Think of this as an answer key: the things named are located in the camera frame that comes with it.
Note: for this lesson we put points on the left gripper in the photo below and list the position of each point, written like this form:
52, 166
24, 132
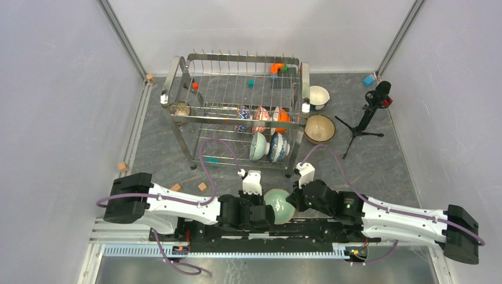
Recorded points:
257, 197

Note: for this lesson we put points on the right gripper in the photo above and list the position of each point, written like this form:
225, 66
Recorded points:
295, 197

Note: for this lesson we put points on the pale green bowl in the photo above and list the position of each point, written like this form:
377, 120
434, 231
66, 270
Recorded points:
283, 210

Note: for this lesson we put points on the blue floral bowl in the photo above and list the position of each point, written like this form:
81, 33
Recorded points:
279, 148

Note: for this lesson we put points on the pink speckled bowl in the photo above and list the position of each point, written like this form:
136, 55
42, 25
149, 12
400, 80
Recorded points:
319, 129

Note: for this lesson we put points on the green dotted white bowl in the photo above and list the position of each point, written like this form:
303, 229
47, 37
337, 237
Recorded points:
259, 147

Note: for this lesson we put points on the teal and white bowl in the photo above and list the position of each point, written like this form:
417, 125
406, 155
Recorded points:
319, 97

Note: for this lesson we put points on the black patterned bowl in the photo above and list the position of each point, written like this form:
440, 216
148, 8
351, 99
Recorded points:
180, 108

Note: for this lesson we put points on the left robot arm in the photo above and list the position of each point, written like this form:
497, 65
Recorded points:
135, 199

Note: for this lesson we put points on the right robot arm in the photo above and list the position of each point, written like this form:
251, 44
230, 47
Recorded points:
359, 218

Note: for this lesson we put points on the metal dish rack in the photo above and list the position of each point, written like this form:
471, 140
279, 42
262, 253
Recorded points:
222, 79

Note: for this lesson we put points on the small tan block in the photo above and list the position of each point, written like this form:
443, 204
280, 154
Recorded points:
202, 187

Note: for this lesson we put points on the tan wooden block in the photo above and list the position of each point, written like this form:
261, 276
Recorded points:
176, 188

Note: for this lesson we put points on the orange bowl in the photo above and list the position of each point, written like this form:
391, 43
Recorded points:
280, 115

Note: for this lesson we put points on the red patterned bowl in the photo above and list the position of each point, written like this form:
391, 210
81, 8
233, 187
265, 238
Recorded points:
261, 114

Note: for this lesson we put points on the blue zigzag patterned bowl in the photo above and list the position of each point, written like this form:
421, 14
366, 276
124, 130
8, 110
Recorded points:
244, 114

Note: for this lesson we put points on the black microphone on tripod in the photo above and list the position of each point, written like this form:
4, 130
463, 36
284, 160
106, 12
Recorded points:
376, 99

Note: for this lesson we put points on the blue block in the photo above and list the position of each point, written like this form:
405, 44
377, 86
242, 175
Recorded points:
369, 80

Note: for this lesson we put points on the orange toy piece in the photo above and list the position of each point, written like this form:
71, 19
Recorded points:
278, 70

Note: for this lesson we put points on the light wooden cube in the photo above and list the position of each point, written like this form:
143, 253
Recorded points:
122, 167

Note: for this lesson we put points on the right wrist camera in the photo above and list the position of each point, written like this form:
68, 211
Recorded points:
306, 173

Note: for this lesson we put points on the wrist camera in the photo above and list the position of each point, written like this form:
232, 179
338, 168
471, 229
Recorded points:
251, 182
306, 173

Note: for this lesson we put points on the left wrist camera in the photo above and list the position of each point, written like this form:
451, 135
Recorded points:
251, 182

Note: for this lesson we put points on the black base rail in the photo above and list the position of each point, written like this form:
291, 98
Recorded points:
296, 236

